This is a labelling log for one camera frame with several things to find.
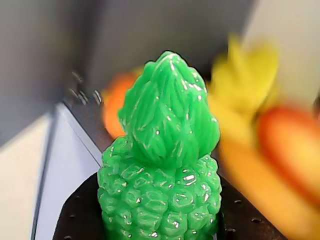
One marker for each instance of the yellow toy banana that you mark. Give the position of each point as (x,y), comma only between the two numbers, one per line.
(255,190)

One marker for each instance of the red orange toy mango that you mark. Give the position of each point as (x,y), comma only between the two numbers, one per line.
(290,145)

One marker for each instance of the yellow toy fruit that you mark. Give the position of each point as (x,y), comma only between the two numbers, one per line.
(240,87)

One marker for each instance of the orange toy fruit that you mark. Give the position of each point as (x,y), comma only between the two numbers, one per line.
(115,110)

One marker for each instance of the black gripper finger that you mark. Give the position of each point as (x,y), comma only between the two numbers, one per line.
(80,212)
(240,220)

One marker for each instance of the green toy pineapple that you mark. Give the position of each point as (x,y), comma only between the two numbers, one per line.
(160,162)

